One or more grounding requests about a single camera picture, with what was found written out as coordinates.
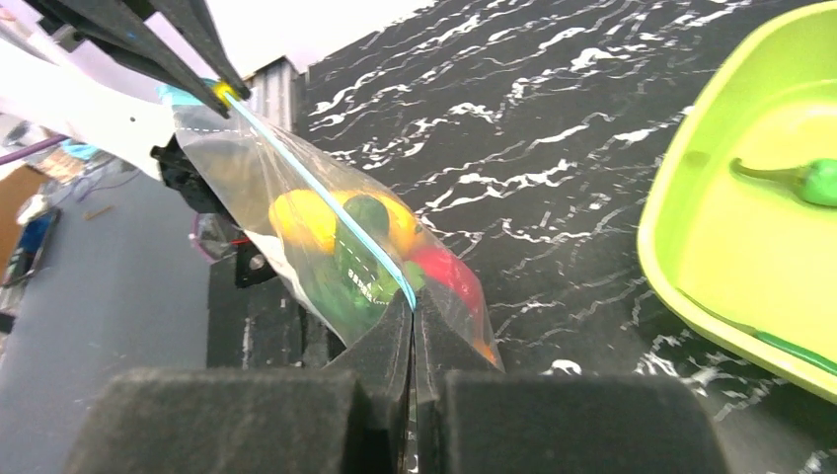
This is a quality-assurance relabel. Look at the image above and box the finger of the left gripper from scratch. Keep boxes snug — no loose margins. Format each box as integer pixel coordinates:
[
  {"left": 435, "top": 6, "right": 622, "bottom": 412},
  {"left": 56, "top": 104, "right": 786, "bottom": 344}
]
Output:
[
  {"left": 28, "top": 0, "right": 229, "bottom": 119},
  {"left": 140, "top": 1, "right": 252, "bottom": 101}
]

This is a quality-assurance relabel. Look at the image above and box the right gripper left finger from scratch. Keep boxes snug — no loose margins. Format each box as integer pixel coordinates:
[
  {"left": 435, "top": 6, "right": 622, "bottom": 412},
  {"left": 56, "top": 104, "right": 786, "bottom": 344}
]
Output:
[{"left": 64, "top": 293, "right": 413, "bottom": 473}]

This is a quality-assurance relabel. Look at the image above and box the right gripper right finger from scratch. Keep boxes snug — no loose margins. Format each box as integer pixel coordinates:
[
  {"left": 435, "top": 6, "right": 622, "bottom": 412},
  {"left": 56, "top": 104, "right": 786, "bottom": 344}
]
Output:
[{"left": 414, "top": 294, "right": 728, "bottom": 473}]

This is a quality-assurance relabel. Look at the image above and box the clear zip top bag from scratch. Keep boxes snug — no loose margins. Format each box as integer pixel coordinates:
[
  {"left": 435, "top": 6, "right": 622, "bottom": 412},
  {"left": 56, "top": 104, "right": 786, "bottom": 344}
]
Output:
[{"left": 158, "top": 83, "right": 501, "bottom": 365}]

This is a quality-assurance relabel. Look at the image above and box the red apple toy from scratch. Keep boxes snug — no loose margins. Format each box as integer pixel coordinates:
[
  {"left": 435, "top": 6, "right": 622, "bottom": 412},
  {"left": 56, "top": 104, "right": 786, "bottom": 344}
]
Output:
[{"left": 408, "top": 246, "right": 485, "bottom": 317}]

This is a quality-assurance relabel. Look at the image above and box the yellow corn toy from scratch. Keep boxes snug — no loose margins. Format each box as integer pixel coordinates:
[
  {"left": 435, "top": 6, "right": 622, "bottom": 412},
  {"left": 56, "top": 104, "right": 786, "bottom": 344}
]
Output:
[{"left": 268, "top": 190, "right": 424, "bottom": 257}]

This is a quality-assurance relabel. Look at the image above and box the green chili pepper toy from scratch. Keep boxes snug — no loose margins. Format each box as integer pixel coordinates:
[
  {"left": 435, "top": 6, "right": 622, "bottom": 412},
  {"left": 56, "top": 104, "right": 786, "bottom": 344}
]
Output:
[{"left": 300, "top": 240, "right": 401, "bottom": 333}]

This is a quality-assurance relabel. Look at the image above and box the dark mangosteen toy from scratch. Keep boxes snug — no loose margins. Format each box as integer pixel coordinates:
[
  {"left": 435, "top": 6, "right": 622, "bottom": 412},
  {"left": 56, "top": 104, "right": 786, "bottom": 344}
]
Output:
[{"left": 342, "top": 195, "right": 390, "bottom": 236}]

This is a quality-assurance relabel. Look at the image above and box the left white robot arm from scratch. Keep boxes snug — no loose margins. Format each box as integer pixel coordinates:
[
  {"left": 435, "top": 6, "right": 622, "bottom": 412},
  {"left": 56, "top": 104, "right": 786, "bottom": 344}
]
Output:
[{"left": 1, "top": 0, "right": 251, "bottom": 179}]

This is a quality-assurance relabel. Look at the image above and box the green plastic basket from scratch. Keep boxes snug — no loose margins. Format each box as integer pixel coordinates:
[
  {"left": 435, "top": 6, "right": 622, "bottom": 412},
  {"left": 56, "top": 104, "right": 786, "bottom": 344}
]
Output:
[{"left": 638, "top": 1, "right": 836, "bottom": 401}]

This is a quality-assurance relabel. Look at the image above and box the green cucumber toy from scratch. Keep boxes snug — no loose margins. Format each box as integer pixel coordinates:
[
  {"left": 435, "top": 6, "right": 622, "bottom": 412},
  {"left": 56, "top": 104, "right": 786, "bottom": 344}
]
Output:
[{"left": 729, "top": 158, "right": 836, "bottom": 208}]

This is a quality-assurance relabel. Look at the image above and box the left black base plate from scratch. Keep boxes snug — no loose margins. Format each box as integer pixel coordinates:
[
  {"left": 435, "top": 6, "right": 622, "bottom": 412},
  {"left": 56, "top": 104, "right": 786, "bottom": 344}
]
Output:
[{"left": 232, "top": 238, "right": 276, "bottom": 288}]

